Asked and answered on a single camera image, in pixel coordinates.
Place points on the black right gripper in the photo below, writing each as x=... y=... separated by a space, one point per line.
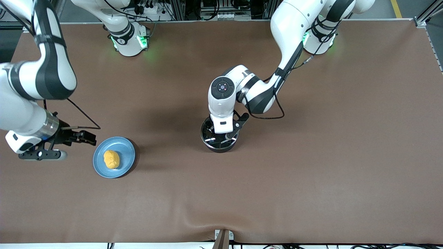
x=64 y=135

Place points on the yellow potato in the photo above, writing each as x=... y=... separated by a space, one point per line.
x=111 y=159

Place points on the glass lid with blue knob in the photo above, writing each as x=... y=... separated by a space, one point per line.
x=214 y=138

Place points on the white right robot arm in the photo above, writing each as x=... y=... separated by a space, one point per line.
x=52 y=69

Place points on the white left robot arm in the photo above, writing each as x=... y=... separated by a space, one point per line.
x=294 y=24

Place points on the blue plate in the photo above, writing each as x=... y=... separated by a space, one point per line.
x=126 y=152

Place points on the white socket strip black plugs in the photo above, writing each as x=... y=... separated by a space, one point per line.
x=148 y=7

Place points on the white power strip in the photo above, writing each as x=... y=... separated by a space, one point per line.
x=214 y=16

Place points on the brown table mat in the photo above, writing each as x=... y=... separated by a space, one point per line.
x=277 y=190

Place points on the metal table clamp bracket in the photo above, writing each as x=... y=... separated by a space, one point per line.
x=223 y=240

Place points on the aluminium frame profile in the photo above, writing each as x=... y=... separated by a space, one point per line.
x=420 y=21

